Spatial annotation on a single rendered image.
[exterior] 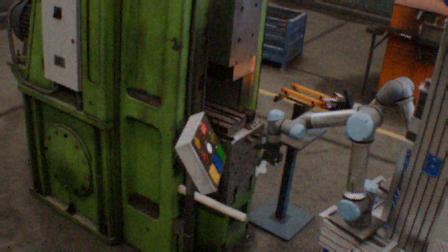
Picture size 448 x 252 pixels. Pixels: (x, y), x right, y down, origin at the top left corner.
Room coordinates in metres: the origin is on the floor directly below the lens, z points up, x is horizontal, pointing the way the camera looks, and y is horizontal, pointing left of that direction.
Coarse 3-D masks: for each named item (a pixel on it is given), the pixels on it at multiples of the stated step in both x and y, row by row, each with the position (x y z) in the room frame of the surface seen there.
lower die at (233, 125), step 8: (208, 104) 2.85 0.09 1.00; (208, 112) 2.75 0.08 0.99; (216, 112) 2.75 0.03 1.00; (232, 112) 2.78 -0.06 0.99; (208, 120) 2.67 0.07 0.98; (216, 120) 2.67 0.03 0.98; (224, 120) 2.66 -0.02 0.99; (232, 120) 2.67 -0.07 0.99; (240, 120) 2.70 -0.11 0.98; (216, 128) 2.63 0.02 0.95; (224, 128) 2.60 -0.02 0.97; (232, 128) 2.63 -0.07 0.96; (240, 128) 2.71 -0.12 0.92
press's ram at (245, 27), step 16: (224, 0) 2.58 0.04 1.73; (240, 0) 2.59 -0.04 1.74; (256, 0) 2.74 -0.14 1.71; (224, 16) 2.58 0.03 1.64; (240, 16) 2.60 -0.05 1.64; (256, 16) 2.75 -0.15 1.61; (224, 32) 2.57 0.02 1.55; (240, 32) 2.62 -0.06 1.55; (256, 32) 2.77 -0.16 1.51; (208, 48) 2.62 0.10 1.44; (224, 48) 2.57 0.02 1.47; (240, 48) 2.63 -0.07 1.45; (256, 48) 2.79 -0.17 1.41; (224, 64) 2.56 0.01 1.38
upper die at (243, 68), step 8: (208, 64) 2.68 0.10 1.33; (216, 64) 2.65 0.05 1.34; (240, 64) 2.65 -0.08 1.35; (248, 64) 2.72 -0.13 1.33; (208, 72) 2.68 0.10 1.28; (216, 72) 2.65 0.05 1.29; (224, 72) 2.62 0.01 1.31; (232, 72) 2.59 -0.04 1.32; (240, 72) 2.65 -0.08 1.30; (248, 72) 2.73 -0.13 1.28; (232, 80) 2.59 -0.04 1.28
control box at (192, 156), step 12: (192, 120) 2.25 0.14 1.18; (204, 120) 2.27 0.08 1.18; (192, 132) 2.09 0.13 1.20; (204, 132) 2.18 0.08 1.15; (180, 144) 2.00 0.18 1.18; (192, 144) 2.00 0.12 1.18; (204, 144) 2.12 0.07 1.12; (216, 144) 2.26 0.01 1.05; (180, 156) 1.99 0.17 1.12; (192, 156) 1.98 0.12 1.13; (192, 168) 1.98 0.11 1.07; (204, 168) 1.98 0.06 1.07; (204, 180) 1.97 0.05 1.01; (204, 192) 1.97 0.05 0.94
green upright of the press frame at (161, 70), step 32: (128, 0) 2.61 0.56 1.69; (160, 0) 2.56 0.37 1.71; (192, 0) 2.47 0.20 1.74; (128, 32) 2.61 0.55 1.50; (160, 32) 2.55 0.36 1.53; (128, 64) 2.62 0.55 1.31; (160, 64) 2.54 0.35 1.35; (128, 96) 2.59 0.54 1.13; (160, 96) 2.53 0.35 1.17; (128, 128) 2.62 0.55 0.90; (160, 128) 2.45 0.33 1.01; (128, 160) 2.62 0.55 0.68; (160, 160) 2.45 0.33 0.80; (128, 192) 2.61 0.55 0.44; (160, 192) 2.45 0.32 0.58; (128, 224) 2.59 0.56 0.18; (160, 224) 2.45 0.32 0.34; (192, 224) 2.58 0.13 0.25
